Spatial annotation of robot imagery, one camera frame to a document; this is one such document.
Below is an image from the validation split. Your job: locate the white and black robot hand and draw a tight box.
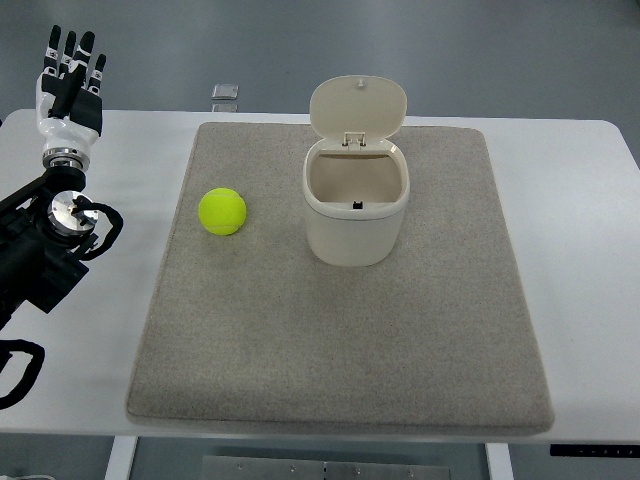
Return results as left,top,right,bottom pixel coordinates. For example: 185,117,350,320
36,24,107,156

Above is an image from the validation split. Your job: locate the yellow tennis ball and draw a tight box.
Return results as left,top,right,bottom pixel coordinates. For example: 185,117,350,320
198,188,247,236

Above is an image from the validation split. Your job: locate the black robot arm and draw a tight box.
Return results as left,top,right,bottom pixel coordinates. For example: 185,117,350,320
1,148,124,325

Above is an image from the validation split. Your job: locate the small clear floor plate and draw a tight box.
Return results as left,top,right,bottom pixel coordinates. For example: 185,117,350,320
211,84,239,100

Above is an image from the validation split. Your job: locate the grey felt mat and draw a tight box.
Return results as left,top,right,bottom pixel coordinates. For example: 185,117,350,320
126,123,554,435

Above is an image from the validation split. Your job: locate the beige bin with open lid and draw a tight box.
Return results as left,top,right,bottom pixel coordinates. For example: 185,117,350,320
303,75,410,267

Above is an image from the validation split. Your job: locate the white left table leg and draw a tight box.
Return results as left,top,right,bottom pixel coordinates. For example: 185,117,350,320
104,436,138,480

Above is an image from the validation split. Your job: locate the white table leg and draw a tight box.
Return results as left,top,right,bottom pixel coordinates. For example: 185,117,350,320
485,443,515,480
104,436,138,480

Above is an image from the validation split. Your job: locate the white right table leg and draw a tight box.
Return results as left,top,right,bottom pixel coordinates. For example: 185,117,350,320
485,443,515,480

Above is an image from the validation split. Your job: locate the black table control panel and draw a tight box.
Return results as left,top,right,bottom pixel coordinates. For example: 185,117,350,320
549,444,640,459

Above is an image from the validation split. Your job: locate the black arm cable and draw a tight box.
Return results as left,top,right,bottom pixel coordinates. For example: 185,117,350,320
0,338,47,411

